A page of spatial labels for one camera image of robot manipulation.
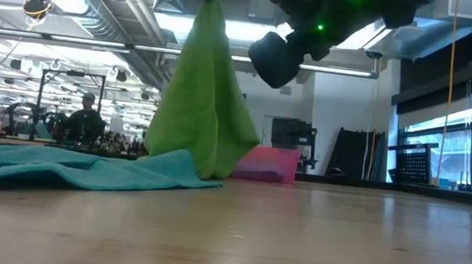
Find green microfiber towel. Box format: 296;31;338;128
141;0;272;184

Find black equipment cart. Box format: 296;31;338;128
268;116;321;170

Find dark folded panels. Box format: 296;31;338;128
326;126;390;182

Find person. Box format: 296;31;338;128
65;90;109;146

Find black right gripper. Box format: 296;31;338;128
246;0;383;98

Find black background rig frame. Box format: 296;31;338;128
32;66;107;141

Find black aluminium table frame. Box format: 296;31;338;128
0;137;472;207

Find black perforated rack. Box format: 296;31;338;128
385;139;441;187

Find red plastic basket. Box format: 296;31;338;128
228;144;302;186

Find yellow ceiling cord reel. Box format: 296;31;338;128
20;0;54;22

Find blue microfiber towel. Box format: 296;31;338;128
0;135;225;210

